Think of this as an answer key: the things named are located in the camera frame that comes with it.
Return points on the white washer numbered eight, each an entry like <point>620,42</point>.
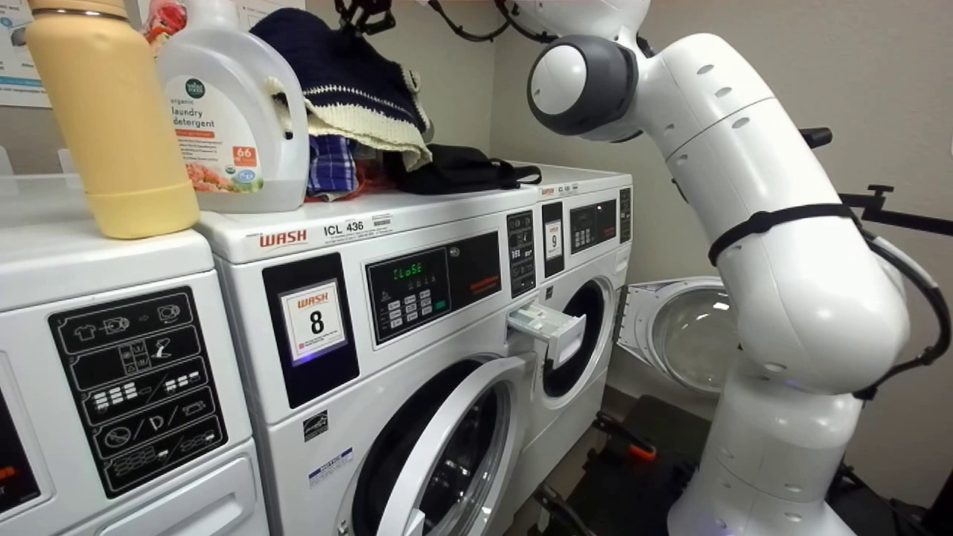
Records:
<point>398,298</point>

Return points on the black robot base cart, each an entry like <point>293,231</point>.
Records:
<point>637,477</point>

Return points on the white washer door glass bowl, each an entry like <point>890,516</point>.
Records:
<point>686,331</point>

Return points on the wall poster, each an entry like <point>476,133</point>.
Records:
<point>16,48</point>

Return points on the black cloth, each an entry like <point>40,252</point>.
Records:
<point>467,167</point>

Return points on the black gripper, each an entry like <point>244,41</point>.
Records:
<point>364,8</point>

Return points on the white detergent drawer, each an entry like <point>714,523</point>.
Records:
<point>549,331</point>

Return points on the red white package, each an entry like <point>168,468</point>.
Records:
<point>165,18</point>

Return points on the white laundry detergent jug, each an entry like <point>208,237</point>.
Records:
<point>233,121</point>

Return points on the white washer with symbol panel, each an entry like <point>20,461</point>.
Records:
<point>121,397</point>

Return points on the round washer door black rim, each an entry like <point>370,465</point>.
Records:
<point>436,447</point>

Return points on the yellow bottle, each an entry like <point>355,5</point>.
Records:
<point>114,129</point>

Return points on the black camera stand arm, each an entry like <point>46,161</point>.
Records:
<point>911,221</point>

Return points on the orange cloth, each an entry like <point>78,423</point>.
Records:
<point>375,185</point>

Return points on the white washer with open drawer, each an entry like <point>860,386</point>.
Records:
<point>585,248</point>

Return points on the black camera on stand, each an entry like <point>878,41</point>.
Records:
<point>817,138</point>

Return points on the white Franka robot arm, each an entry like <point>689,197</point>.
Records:
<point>795,286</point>

